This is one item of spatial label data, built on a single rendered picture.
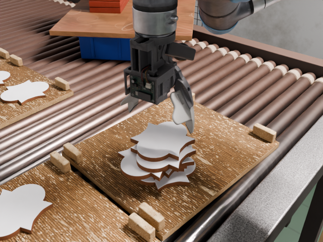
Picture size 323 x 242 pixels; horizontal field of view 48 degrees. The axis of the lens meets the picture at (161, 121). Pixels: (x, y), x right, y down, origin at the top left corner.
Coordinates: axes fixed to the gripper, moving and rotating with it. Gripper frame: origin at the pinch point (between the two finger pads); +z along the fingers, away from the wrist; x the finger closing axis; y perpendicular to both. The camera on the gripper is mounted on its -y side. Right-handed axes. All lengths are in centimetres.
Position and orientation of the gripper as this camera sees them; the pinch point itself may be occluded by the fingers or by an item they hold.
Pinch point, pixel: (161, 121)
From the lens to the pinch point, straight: 75.6
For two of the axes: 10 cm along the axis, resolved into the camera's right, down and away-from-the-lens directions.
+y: -5.3, 4.7, -7.1
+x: 8.5, 2.9, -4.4
